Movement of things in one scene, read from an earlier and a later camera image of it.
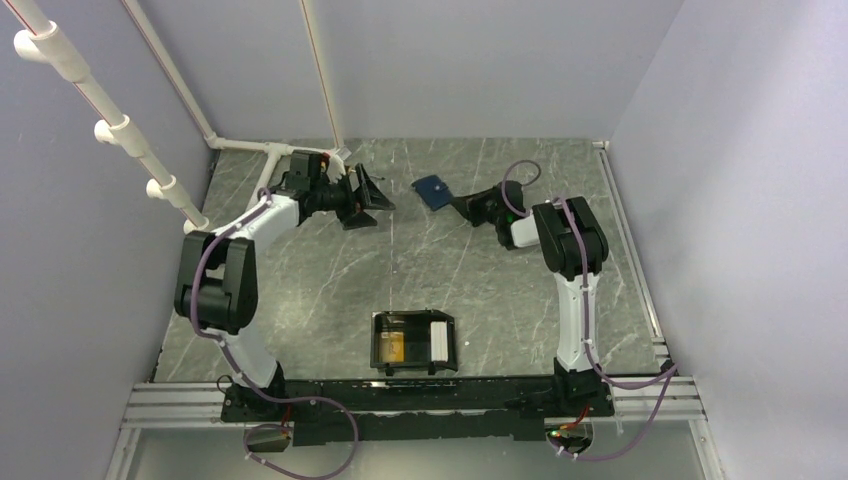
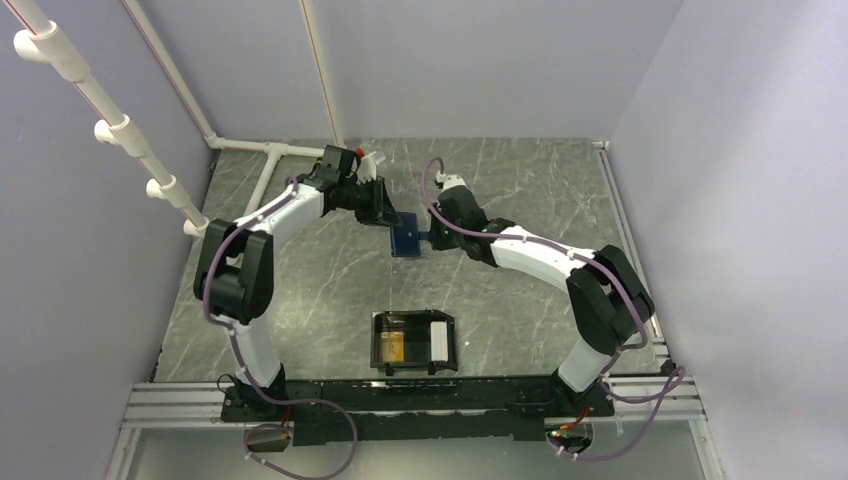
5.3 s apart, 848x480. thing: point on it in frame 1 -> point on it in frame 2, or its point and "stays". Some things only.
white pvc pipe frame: [47, 41] stays
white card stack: [439, 341] stays
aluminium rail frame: [670, 396] stays
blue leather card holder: [436, 193] -> [406, 239]
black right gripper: [467, 206] -> [438, 242]
